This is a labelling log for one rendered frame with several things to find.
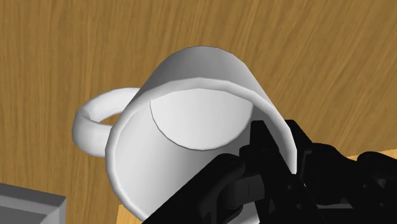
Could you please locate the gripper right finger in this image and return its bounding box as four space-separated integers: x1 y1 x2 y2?
285 119 397 224

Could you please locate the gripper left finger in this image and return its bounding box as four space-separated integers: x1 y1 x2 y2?
141 119 326 224

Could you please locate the white mug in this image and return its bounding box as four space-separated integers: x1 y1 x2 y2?
71 45 298 224

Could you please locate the grey box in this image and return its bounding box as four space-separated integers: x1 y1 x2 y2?
0 182 67 224

